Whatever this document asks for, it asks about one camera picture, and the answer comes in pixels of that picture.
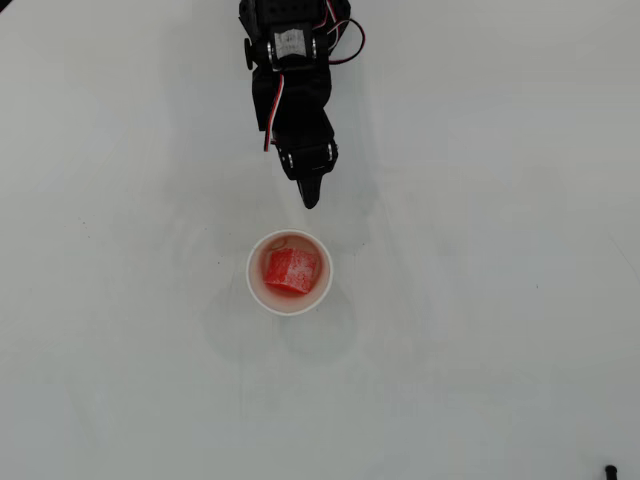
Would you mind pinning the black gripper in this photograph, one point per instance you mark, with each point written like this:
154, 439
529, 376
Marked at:
309, 156

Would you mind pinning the red foam cube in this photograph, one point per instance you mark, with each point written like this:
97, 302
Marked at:
292, 270

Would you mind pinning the brown ribbed paper cup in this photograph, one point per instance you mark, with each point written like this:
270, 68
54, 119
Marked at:
257, 292

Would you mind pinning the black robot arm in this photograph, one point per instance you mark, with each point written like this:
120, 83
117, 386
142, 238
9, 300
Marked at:
295, 20

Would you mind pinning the small black object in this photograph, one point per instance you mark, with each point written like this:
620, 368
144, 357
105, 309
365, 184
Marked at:
611, 472

